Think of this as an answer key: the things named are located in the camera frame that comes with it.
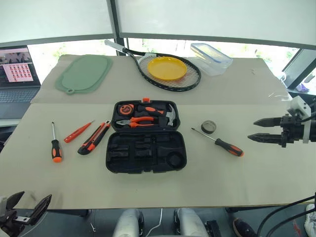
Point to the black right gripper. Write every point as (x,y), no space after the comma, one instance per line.
(292,130)

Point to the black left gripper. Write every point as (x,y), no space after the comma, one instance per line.
(12,223)

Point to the long black orange screwdriver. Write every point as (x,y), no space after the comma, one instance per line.
(229,147)

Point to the black electrical tape roll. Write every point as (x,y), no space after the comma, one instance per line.
(208,127)

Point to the orange voltage tester pen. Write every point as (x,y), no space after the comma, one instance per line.
(75,134)

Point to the orange black utility knife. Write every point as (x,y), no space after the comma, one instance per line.
(95,138)

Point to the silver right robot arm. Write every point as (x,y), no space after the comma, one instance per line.
(313,133)

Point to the black tool case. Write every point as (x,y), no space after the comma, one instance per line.
(145,160)

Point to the small purple object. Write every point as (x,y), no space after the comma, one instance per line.
(302,88)

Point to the short black orange screwdriver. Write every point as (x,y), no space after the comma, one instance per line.
(56,150)

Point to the clear container blue lid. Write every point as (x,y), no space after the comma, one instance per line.
(212,59)

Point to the white sneaker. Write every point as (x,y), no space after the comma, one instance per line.
(311,219)

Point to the dark shoe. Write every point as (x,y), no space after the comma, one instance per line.
(244,228)

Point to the black tennis racket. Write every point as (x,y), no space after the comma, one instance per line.
(172,84)

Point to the yellow plastic plate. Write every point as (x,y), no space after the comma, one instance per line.
(166,67)

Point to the open laptop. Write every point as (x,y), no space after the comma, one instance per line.
(17,81)

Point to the orange black tape measure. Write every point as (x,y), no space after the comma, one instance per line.
(126,109)

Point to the green cutting board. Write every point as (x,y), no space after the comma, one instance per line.
(84,72)

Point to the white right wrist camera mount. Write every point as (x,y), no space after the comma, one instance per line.
(298,105)

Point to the dark window frame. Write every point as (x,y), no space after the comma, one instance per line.
(113,24)

